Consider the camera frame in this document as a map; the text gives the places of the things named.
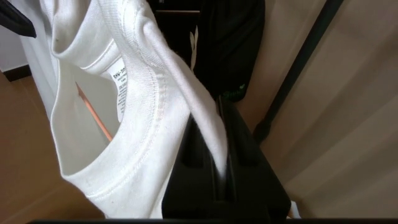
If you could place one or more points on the black clothes rack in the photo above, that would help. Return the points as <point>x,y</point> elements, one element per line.
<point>298,62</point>

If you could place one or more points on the white printed t-shirt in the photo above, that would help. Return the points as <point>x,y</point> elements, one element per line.
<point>140,140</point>

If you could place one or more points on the beige curtain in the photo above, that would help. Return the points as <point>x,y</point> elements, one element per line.
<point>342,109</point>

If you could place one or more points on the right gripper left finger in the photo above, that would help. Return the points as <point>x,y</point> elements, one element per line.
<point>189,193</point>

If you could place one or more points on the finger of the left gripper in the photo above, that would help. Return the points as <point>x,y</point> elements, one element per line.
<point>15,18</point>

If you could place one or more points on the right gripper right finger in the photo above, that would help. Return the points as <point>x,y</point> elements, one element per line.
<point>252,186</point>

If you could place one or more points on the pink clothes hanger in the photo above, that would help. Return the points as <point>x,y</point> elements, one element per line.
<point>94,112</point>

